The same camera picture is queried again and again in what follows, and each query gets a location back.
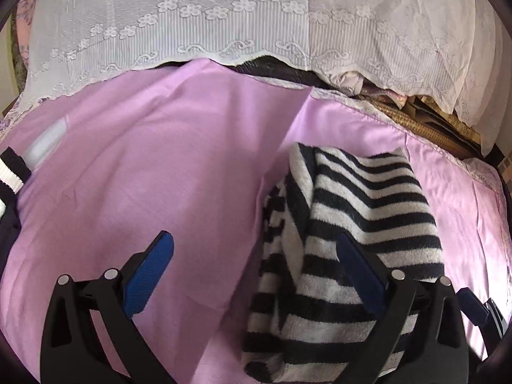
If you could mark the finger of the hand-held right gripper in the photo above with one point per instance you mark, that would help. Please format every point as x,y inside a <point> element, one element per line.
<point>472,306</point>

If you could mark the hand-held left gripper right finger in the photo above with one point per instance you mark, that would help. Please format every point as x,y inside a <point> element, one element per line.
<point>360,272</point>

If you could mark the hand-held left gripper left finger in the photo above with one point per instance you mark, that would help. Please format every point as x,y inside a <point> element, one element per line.
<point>150,272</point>

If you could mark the navy white striped fluffy sock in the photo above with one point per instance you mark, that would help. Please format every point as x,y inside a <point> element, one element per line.
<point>360,204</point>

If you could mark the purple bed sheet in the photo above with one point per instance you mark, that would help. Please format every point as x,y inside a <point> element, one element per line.
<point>160,168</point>

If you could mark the dark navy sock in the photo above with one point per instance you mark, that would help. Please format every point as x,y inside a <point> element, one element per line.
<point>7,240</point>

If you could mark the woven straw mat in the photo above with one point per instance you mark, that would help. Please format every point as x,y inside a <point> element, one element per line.
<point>436,132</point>

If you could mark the white sock with striped cuff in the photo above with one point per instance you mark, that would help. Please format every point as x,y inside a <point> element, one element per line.
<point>10,170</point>

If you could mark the pile of folded fabrics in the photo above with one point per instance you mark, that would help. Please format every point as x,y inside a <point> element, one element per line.
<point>360,86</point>

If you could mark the dark cloth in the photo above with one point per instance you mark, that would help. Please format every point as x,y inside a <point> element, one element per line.
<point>276,67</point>

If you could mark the white lace cloth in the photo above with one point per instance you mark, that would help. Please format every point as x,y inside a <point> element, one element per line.
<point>280,8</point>

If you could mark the pink floral cloth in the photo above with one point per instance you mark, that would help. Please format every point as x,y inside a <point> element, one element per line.
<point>26,20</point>

